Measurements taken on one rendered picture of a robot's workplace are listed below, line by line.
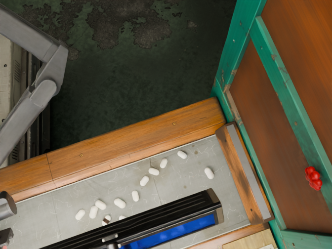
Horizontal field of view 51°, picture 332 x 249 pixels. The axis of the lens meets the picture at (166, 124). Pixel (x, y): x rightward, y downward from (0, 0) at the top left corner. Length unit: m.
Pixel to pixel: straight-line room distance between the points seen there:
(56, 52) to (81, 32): 1.36
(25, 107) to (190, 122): 0.51
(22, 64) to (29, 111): 0.90
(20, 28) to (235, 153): 0.65
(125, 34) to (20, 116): 1.34
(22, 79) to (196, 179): 1.00
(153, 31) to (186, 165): 1.18
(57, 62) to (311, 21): 0.55
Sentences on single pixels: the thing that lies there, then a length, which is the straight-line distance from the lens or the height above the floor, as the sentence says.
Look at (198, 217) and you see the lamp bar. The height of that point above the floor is 1.10.
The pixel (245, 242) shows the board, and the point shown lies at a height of 0.78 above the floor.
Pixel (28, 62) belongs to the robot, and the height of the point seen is 0.34.
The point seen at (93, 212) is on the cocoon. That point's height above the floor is 0.76.
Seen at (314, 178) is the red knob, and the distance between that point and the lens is 0.64.
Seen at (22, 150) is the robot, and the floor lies 0.36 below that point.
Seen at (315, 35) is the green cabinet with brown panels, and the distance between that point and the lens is 0.55.
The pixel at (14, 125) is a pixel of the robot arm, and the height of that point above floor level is 1.05.
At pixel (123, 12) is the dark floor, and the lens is 2.22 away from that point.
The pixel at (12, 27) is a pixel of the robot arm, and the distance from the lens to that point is 0.85.
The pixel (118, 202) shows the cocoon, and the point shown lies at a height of 0.76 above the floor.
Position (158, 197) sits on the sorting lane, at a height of 0.74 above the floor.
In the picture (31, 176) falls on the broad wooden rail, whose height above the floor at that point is 0.77.
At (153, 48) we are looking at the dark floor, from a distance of 2.09.
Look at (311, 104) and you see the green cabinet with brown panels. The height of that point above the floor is 1.30.
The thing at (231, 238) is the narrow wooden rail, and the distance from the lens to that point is 1.10.
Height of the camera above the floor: 1.85
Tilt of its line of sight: 75 degrees down
